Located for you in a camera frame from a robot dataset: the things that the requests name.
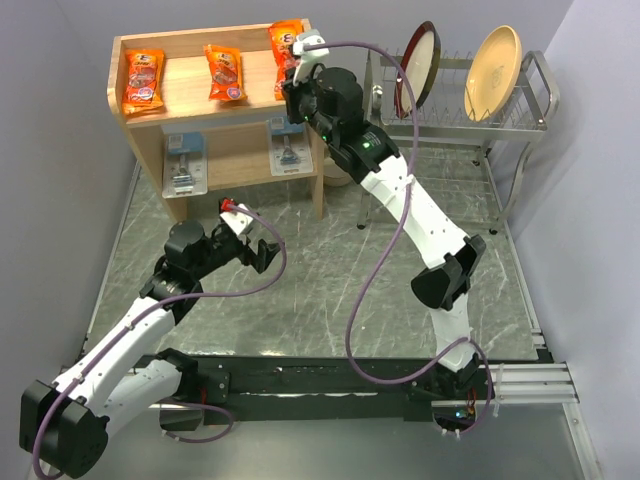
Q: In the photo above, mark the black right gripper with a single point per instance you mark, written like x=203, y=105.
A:
x=291, y=92

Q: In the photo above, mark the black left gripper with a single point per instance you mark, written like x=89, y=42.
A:
x=248, y=256

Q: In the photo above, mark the blue blister razor pack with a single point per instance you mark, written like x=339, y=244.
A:
x=289, y=148
x=185, y=167

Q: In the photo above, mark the orange razor pack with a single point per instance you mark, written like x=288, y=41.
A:
x=225, y=66
x=282, y=36
x=142, y=90

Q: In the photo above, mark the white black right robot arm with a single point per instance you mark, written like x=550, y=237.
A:
x=450, y=255

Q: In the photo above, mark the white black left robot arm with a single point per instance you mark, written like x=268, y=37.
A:
x=66, y=424

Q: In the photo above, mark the wooden two-tier shelf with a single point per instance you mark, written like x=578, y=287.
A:
x=238, y=151

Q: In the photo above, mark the grey ceramic bowl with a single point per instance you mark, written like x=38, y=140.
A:
x=333, y=176

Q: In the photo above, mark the red rimmed white plate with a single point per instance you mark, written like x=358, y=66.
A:
x=420, y=63

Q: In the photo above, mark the steel dish rack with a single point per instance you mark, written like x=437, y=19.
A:
x=523, y=120

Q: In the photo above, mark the beige round plate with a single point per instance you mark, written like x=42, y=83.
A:
x=493, y=74

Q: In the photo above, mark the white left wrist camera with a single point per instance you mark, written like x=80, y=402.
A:
x=235, y=216

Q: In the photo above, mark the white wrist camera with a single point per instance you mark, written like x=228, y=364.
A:
x=235, y=216
x=310, y=50

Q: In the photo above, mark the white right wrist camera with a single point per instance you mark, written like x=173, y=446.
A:
x=310, y=50

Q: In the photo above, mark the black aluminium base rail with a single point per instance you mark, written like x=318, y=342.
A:
x=296, y=388

